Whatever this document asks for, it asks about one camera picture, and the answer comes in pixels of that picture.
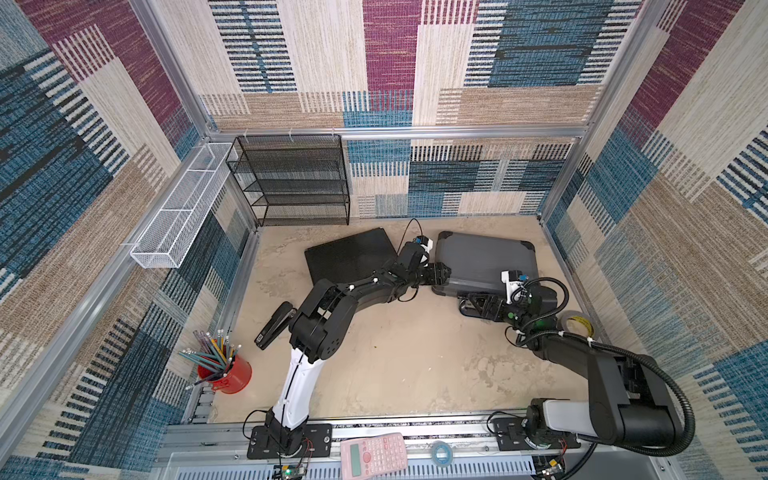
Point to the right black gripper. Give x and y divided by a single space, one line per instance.
492 306

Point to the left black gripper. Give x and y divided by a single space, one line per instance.
439 275

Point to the grey poker case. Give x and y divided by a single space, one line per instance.
476 265

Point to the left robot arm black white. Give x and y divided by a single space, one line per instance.
319 325

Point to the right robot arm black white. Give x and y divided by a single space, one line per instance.
632 403

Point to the black poker case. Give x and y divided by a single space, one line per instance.
351 258

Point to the grey yellow tape roll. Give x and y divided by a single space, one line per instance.
576 322

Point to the blue tape roll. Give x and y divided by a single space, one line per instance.
441 454

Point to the black stapler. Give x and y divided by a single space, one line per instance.
278 322

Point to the pink calculator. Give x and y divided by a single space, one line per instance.
365 458

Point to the red pencil cup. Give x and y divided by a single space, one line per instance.
217 363

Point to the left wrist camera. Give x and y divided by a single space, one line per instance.
425 242

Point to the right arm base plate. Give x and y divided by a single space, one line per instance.
513 434

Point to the black wire mesh shelf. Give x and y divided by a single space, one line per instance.
292 180

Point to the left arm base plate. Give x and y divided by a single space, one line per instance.
312 439

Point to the white wire mesh basket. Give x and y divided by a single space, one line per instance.
173 229

